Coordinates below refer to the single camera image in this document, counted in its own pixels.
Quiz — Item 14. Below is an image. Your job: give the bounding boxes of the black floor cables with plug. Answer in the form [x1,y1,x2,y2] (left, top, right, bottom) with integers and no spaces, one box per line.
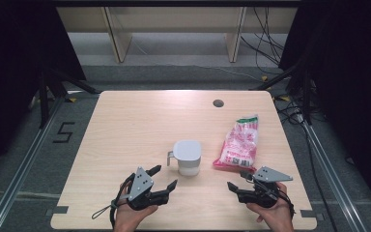
[274,95,307,127]

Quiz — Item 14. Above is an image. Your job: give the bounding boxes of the white mug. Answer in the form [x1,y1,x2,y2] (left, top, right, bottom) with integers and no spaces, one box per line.
[166,150,202,177]

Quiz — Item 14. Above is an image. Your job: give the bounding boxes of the person's left hand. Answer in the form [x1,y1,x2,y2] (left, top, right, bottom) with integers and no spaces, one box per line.
[113,181,159,232]

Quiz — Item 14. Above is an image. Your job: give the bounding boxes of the black metal stand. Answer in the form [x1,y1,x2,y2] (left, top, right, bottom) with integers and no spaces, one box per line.
[38,66,100,130]
[250,62,313,125]

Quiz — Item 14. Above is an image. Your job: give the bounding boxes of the bundle of black cables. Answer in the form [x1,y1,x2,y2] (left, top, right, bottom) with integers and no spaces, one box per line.
[240,7,288,67]

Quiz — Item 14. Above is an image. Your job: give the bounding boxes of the aluminium floor rail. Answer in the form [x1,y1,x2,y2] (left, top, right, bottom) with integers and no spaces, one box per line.
[0,96,66,232]
[301,121,368,232]

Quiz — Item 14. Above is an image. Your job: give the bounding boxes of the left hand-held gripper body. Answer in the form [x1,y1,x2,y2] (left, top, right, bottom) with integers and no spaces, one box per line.
[126,165,170,212]

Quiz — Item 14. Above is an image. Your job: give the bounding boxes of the black curtain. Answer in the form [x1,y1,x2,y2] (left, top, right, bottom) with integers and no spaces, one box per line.
[0,0,88,182]
[278,0,371,211]

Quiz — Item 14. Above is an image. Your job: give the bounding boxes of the white container lid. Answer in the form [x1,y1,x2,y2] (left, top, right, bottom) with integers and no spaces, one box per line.
[172,139,203,162]

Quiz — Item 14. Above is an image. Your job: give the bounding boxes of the pink and white sugar bag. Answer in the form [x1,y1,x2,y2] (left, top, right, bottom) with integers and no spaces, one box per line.
[212,114,260,172]

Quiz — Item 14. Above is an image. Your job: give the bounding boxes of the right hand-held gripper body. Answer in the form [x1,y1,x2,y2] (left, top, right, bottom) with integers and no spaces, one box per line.
[237,165,294,209]

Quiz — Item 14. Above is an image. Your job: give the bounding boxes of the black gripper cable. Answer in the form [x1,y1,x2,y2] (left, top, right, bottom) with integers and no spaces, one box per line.
[278,188,297,218]

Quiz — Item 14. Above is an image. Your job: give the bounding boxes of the person's right hand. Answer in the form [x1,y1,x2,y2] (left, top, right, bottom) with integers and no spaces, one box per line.
[245,182,296,232]

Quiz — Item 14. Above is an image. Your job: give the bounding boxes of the black cord with loop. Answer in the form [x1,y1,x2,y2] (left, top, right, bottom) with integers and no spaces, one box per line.
[91,173,136,228]

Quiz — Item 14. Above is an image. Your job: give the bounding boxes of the dark grey table edge tape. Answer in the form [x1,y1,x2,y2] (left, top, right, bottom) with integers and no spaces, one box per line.
[300,209,321,220]
[44,205,70,217]

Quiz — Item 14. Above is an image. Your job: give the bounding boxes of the thin white floor cable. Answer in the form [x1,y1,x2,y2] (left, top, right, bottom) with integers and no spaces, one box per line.
[170,61,262,82]

